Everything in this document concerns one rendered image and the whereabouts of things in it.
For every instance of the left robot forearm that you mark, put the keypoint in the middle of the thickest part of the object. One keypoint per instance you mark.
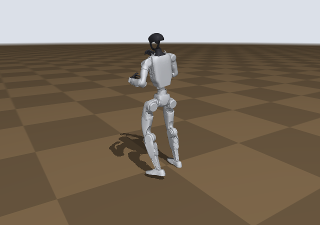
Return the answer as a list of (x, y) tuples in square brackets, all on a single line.
[(134, 81)]

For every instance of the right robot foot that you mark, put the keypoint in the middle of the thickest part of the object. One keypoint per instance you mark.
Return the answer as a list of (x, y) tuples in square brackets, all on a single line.
[(178, 164)]

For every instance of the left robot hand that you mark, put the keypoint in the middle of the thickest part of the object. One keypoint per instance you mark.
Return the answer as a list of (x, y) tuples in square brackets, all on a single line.
[(135, 76)]

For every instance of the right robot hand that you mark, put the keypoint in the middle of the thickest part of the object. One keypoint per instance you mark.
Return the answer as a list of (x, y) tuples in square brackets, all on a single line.
[(149, 52)]

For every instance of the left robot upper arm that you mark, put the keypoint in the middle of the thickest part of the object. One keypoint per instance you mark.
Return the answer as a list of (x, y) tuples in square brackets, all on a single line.
[(144, 71)]

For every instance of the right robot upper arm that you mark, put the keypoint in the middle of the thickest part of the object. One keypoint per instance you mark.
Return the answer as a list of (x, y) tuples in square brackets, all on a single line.
[(174, 65)]

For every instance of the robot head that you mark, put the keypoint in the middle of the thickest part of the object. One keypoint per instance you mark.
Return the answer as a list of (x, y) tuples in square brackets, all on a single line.
[(156, 37)]

